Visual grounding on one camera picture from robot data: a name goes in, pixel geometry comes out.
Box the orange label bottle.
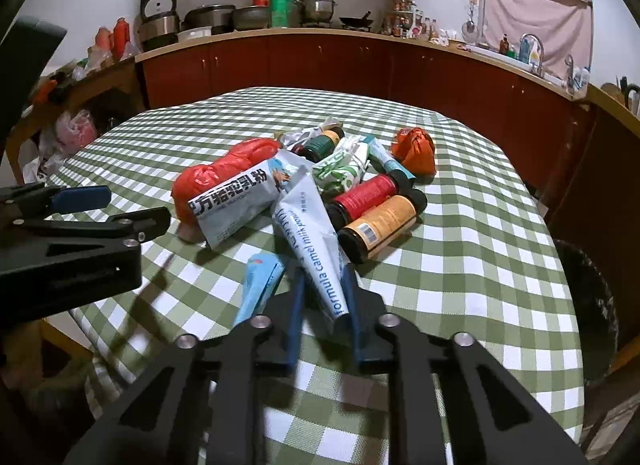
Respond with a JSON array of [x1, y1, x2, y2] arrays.
[[337, 188, 429, 266]]

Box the teal tube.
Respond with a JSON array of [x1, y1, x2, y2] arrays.
[[361, 135, 416, 180]]

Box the small blue packet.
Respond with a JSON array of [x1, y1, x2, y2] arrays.
[[232, 252, 287, 329]]

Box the steel faucet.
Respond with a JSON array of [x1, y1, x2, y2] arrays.
[[518, 33, 546, 76]]

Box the red plastic bag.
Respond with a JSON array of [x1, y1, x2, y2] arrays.
[[171, 137, 284, 226]]

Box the pink plastic bag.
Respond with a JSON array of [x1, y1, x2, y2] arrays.
[[54, 110, 99, 156]]

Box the pink curtain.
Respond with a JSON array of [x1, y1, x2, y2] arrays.
[[482, 0, 594, 78]]

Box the steel basin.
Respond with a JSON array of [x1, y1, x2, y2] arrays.
[[232, 6, 274, 31]]

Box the green thermos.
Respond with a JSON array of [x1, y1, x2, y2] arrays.
[[269, 0, 301, 28]]

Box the white pot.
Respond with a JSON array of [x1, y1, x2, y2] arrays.
[[177, 27, 214, 44]]

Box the group of spice bottles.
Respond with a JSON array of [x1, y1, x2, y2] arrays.
[[382, 0, 442, 42]]

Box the red label bottle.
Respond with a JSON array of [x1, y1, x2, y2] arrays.
[[325, 169, 415, 232]]

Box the steel steamer pot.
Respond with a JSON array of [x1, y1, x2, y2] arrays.
[[294, 0, 337, 26]]

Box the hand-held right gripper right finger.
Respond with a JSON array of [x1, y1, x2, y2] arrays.
[[342, 265, 587, 465]]

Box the red lower kitchen cabinets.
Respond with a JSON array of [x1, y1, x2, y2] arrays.
[[135, 29, 597, 196]]

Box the white crumpled wrapper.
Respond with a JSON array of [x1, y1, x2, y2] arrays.
[[275, 117, 342, 146]]

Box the black lined trash bin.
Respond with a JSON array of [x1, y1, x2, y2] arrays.
[[549, 239, 622, 387]]

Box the green checked tablecloth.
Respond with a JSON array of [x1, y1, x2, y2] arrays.
[[47, 86, 587, 465]]

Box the black wok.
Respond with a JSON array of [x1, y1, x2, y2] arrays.
[[339, 11, 375, 29]]

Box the orange thermos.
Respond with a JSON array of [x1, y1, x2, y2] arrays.
[[112, 17, 132, 62]]

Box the white blue milk powder packet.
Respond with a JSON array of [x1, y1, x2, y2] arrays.
[[271, 165, 359, 341]]

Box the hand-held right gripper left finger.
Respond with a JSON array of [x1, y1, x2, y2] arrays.
[[65, 271, 307, 465]]

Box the hanging strainer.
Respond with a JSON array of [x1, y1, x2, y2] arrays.
[[459, 0, 482, 44]]

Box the wooden counter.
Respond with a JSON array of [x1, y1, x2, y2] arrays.
[[544, 84, 640, 346]]

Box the green white packet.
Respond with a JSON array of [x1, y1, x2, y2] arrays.
[[311, 135, 374, 196]]

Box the white black print packet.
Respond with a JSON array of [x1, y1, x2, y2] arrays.
[[187, 150, 314, 251]]

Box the orange crumpled bag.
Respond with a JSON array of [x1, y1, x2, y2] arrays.
[[391, 126, 437, 177]]

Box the pink thermos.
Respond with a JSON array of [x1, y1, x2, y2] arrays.
[[94, 26, 115, 64]]

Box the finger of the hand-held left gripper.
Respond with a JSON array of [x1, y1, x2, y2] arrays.
[[0, 185, 112, 219], [0, 206, 172, 247]]

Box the dark lidded pot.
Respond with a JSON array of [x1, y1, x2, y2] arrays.
[[182, 4, 236, 34]]

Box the dark green label bottle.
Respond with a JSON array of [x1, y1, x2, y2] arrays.
[[292, 126, 347, 164]]

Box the rice cooker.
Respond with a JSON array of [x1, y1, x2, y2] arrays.
[[137, 0, 181, 46]]

